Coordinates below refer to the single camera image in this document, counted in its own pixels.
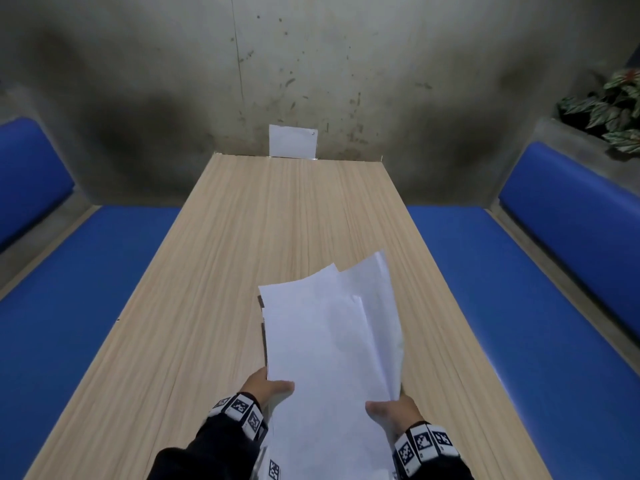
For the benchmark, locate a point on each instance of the person's left hand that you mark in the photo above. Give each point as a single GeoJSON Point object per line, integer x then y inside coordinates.
{"type": "Point", "coordinates": [257, 388]}

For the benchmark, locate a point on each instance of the person's right hand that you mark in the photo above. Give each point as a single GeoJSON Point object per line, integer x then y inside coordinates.
{"type": "Point", "coordinates": [400, 413]}

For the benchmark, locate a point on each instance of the person's left thumb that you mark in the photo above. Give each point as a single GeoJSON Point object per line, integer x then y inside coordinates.
{"type": "Point", "coordinates": [281, 387]}

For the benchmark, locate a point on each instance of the person's right thumb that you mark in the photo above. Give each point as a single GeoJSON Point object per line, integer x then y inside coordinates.
{"type": "Point", "coordinates": [378, 408]}

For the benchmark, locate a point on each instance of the stack of white paper sheets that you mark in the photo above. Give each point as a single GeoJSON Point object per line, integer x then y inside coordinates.
{"type": "Point", "coordinates": [332, 364]}

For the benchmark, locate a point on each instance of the person's left forearm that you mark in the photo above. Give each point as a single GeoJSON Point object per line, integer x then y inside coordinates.
{"type": "Point", "coordinates": [207, 452]}

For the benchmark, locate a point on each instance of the person's right forearm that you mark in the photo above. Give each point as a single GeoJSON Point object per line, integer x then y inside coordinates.
{"type": "Point", "coordinates": [445, 467]}

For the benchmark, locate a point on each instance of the left wristband with marker tags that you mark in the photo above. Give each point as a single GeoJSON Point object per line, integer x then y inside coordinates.
{"type": "Point", "coordinates": [242, 409]}

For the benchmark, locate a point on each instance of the wristband with marker tags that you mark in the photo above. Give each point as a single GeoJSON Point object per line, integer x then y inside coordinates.
{"type": "Point", "coordinates": [424, 444]}
{"type": "Point", "coordinates": [242, 409]}

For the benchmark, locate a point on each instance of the right wristband with marker tags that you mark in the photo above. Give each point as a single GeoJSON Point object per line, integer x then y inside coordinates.
{"type": "Point", "coordinates": [424, 444]}

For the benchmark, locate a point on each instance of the wooden table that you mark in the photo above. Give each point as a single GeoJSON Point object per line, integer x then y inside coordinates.
{"type": "Point", "coordinates": [280, 314]}

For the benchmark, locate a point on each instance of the blue padded bench seat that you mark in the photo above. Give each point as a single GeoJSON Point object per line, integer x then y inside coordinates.
{"type": "Point", "coordinates": [530, 334]}
{"type": "Point", "coordinates": [65, 314]}

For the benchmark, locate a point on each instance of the white paper card stand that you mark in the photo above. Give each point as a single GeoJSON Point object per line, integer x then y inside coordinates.
{"type": "Point", "coordinates": [293, 140]}

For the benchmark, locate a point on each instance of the blue padded bench backrest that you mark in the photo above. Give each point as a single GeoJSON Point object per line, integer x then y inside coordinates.
{"type": "Point", "coordinates": [580, 229]}
{"type": "Point", "coordinates": [27, 182]}

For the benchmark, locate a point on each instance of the green pink leafy plant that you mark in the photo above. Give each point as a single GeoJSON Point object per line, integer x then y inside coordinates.
{"type": "Point", "coordinates": [612, 107]}

